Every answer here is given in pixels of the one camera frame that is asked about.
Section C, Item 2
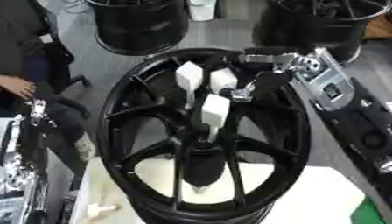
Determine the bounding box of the person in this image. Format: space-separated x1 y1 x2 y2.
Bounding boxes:
0 0 54 102

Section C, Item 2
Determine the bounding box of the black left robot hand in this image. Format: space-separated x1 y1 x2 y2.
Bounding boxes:
18 98 59 157

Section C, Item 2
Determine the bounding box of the person's hand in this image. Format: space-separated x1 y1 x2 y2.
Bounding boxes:
0 74 39 101

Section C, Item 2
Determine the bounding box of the green flat object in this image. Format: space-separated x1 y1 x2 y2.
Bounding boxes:
349 196 392 224

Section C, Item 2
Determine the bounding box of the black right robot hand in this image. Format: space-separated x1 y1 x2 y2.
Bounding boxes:
219 47 302 102

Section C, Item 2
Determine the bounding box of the white container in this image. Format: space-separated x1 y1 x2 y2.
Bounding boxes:
188 0 220 22

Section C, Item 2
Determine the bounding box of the black spoked wheel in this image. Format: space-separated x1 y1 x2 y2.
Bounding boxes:
94 47 312 224

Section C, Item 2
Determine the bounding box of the black round wheel rim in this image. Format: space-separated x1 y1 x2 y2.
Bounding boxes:
252 0 392 67
82 0 192 57

